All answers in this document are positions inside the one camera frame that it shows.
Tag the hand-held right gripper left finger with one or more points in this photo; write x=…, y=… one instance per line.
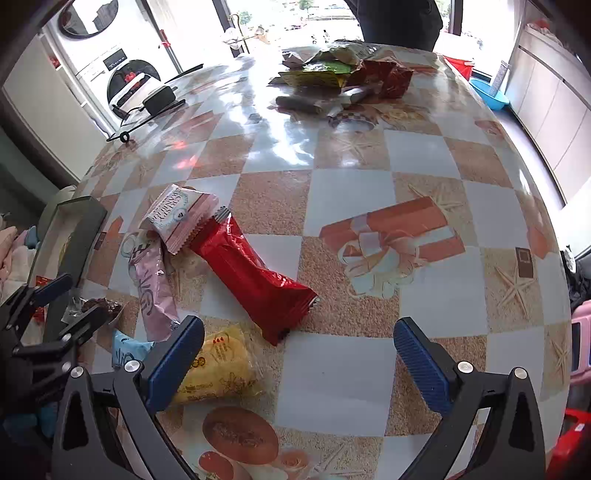
x=178, y=364

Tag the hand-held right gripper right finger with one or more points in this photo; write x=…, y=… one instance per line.
x=422, y=369

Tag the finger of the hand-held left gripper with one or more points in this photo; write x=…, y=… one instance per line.
x=53, y=290
x=85, y=321

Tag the brown chocolate candy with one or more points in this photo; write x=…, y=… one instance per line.
x=104, y=306

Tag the yellow snack packet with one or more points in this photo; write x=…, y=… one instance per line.
x=221, y=369

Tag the light blue snack packet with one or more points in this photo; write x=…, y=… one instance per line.
x=127, y=348

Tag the cardboard box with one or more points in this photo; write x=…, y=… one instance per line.
x=78, y=230

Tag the long pink snack packet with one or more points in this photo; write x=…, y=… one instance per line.
x=154, y=290

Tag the red snack packet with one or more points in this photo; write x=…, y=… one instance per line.
x=254, y=277

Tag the pink white snack packet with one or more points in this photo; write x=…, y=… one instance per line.
x=178, y=214

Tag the blue fluffy cloth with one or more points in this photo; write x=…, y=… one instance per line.
x=30, y=237

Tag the pink plastic toy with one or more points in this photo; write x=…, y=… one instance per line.
x=582, y=323

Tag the red plastic stool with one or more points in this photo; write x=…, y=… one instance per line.
x=572, y=443

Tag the black cloth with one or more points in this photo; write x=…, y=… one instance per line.
x=576, y=277

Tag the white tall cabinet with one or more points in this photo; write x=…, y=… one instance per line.
x=32, y=97

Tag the folding chair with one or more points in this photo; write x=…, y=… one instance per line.
x=134, y=92

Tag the white washing machine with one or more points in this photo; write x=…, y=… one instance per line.
x=106, y=55

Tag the blue plastic basin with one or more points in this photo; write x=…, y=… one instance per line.
x=489, y=97

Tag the red plastic basket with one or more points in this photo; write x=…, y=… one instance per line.
x=459, y=67

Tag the pile of snack packets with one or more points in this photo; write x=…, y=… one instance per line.
x=341, y=69

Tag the white wall cabinet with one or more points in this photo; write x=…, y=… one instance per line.
x=554, y=101

